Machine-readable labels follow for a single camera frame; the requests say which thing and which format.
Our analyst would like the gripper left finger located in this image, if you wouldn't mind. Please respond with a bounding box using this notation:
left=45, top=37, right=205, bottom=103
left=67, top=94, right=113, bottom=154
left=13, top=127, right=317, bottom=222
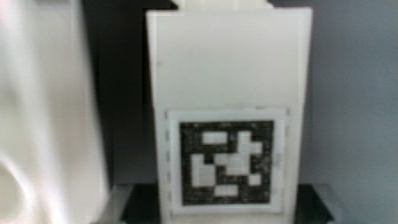
left=104, top=183, right=161, bottom=224

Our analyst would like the white square tabletop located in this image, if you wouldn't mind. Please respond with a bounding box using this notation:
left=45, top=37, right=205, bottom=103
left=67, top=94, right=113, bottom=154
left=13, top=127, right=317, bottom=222
left=0, top=0, right=109, bottom=224

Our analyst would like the white leg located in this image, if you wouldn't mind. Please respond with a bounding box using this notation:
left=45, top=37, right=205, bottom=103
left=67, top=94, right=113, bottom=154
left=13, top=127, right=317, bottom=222
left=147, top=0, right=314, bottom=224

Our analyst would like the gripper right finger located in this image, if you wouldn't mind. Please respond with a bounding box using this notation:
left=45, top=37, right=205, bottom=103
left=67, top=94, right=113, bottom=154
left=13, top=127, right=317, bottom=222
left=294, top=184, right=344, bottom=224

